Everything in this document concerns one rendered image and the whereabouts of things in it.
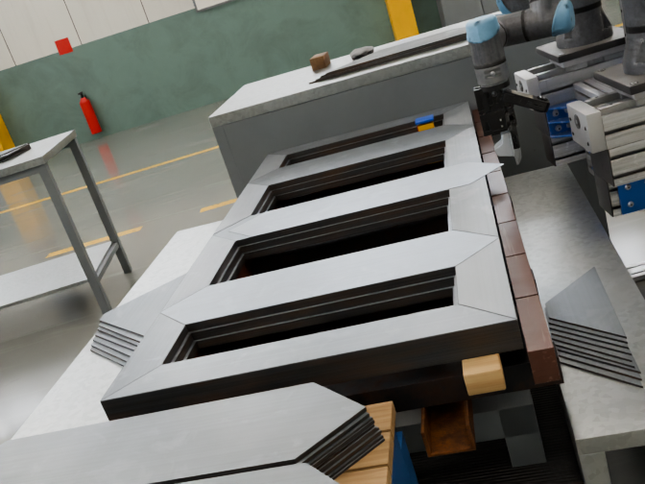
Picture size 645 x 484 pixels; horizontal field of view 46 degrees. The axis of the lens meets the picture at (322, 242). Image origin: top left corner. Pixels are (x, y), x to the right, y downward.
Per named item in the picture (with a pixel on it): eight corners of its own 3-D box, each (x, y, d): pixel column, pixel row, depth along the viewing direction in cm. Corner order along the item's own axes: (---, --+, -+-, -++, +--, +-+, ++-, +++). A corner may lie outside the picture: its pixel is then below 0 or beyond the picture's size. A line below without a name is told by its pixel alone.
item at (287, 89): (211, 128, 280) (208, 117, 278) (247, 93, 334) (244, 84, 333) (572, 27, 250) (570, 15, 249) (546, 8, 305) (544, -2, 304)
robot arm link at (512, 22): (534, 36, 187) (524, 47, 179) (489, 46, 193) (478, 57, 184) (527, 5, 185) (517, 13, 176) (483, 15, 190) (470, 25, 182)
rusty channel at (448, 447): (428, 457, 125) (420, 433, 123) (427, 162, 276) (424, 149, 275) (476, 449, 123) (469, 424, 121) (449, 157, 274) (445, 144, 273)
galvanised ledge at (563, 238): (578, 455, 119) (575, 440, 118) (503, 186, 237) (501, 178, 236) (714, 434, 114) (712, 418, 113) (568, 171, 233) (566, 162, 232)
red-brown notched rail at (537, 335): (535, 384, 119) (527, 351, 117) (475, 126, 267) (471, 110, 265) (561, 379, 118) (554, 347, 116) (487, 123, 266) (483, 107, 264)
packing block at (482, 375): (468, 397, 120) (463, 375, 118) (466, 378, 124) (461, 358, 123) (506, 390, 118) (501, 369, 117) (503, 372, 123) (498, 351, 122)
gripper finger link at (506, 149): (498, 168, 189) (490, 133, 185) (522, 162, 187) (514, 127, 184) (499, 172, 186) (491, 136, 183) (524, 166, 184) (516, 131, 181)
